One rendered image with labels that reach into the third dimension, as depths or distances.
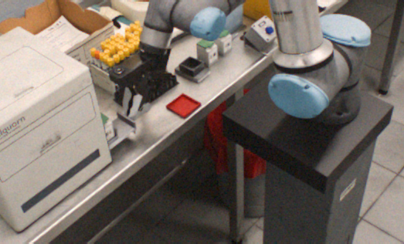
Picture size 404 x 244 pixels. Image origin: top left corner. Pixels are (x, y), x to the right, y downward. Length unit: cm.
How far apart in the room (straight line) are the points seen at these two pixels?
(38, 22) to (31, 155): 69
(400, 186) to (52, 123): 170
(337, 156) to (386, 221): 113
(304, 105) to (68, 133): 49
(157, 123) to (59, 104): 36
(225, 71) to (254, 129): 33
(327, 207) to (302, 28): 55
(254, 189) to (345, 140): 87
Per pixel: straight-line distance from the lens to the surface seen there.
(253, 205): 215
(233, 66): 153
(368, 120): 130
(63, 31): 168
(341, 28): 116
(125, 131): 130
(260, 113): 127
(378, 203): 236
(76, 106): 112
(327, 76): 107
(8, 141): 105
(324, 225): 147
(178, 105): 141
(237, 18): 165
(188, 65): 152
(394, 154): 257
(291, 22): 100
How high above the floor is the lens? 181
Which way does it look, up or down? 40 degrees down
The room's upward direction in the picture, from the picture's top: 9 degrees counter-clockwise
